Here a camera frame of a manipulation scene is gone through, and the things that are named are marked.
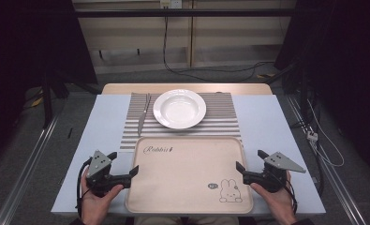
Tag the black metal stand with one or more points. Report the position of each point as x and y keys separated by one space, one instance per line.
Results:
x=47 y=100

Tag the white power strip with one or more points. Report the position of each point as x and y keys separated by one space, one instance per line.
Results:
x=311 y=136

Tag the beige tray with rabbit print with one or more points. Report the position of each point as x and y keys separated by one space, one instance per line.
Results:
x=185 y=175

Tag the silver table knife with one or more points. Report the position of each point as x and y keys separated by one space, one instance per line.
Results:
x=141 y=122

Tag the metal floor rail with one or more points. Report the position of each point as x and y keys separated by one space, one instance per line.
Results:
x=26 y=165
x=332 y=178

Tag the person's left hand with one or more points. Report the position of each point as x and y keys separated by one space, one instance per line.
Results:
x=95 y=203

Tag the white wall socket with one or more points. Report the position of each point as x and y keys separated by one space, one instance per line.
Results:
x=170 y=3

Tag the pale blue table board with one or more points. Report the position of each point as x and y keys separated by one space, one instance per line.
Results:
x=263 y=125

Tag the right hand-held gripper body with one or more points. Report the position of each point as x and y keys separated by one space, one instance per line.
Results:
x=271 y=178

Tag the white deep plate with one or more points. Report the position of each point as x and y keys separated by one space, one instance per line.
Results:
x=179 y=108

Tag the black horizontal bar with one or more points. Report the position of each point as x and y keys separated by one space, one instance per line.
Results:
x=185 y=12

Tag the person's right hand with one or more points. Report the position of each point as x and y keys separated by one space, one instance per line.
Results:
x=274 y=201

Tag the striped placemat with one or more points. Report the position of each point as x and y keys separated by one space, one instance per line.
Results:
x=223 y=109

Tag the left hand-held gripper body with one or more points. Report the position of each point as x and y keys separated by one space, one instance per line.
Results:
x=102 y=179

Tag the dark curtain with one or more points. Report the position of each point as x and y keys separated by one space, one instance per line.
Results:
x=338 y=56
x=26 y=47

